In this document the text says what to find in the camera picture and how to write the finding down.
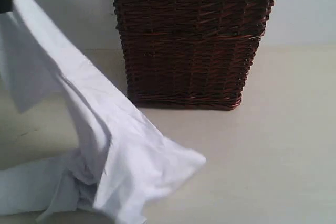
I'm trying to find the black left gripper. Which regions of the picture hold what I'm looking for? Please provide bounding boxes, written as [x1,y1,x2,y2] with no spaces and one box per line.
[0,0,13,14]

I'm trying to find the dark brown wicker basket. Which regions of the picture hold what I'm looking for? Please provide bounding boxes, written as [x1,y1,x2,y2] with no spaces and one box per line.
[113,0,274,111]

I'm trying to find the white t-shirt with red print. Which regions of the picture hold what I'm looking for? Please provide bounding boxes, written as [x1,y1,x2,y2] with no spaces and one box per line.
[1,0,206,223]

